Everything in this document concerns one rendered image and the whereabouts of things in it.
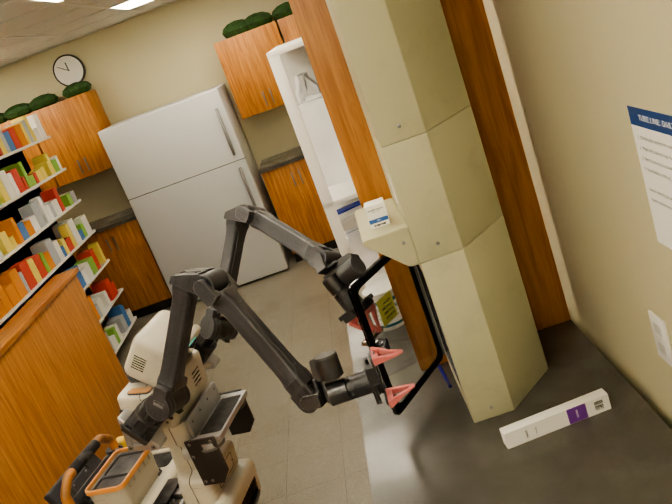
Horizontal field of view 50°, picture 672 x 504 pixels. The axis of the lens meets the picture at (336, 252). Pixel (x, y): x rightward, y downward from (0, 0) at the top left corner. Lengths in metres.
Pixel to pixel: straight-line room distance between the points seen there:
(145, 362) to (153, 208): 4.76
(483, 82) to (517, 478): 1.05
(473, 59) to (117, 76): 5.67
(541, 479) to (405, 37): 1.03
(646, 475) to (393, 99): 0.97
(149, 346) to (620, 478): 1.27
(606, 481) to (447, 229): 0.65
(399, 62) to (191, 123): 5.08
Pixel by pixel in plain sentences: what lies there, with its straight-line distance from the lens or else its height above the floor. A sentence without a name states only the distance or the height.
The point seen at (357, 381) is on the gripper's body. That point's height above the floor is 1.22.
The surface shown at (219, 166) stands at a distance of 6.70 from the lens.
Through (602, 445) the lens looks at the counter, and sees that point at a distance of 1.82.
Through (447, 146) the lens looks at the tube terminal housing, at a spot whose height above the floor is 1.65.
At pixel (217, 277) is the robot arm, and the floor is 1.53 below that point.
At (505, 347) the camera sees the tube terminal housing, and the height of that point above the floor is 1.11.
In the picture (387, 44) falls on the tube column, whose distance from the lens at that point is 1.68.
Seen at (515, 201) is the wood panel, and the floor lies 1.36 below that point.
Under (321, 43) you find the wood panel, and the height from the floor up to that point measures 1.97.
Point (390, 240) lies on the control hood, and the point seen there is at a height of 1.49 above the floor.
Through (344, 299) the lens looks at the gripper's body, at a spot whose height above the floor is 1.32.
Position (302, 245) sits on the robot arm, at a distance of 2.08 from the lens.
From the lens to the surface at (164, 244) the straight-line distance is 6.95.
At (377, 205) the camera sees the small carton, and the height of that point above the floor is 1.57.
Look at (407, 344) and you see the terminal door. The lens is 2.06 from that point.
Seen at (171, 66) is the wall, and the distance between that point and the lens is 7.35.
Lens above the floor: 2.02
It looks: 17 degrees down
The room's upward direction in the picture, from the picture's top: 21 degrees counter-clockwise
